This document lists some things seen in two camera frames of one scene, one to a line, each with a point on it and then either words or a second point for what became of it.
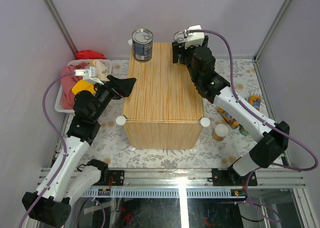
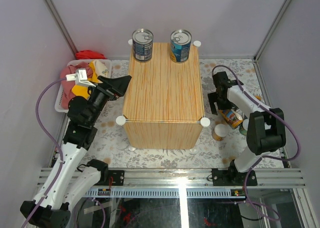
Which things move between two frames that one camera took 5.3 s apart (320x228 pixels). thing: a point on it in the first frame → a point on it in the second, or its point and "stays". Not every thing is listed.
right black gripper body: (186, 55) → (223, 104)
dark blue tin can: (142, 39) stays
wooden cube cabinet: (165, 108) stays
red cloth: (84, 54) stays
